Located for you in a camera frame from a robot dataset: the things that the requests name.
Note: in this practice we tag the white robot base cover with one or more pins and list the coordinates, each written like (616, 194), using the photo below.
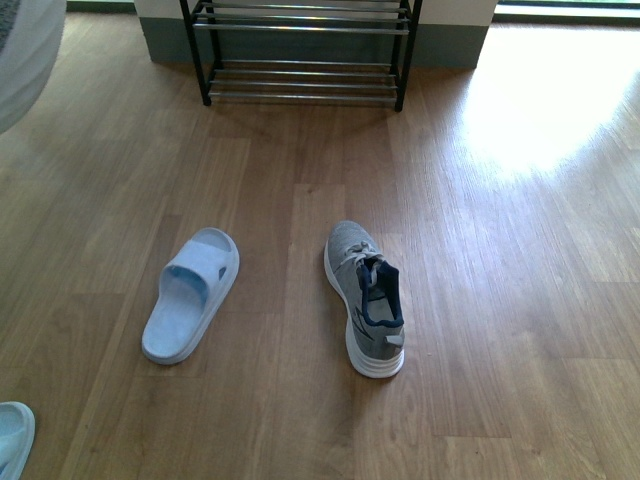
(31, 34)

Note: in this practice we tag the grey knit sneaker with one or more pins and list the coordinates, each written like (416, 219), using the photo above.
(369, 288)

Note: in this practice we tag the light blue slide sandal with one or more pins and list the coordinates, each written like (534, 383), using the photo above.
(192, 288)

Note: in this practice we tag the black metal shoe rack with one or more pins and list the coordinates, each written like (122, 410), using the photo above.
(335, 52)

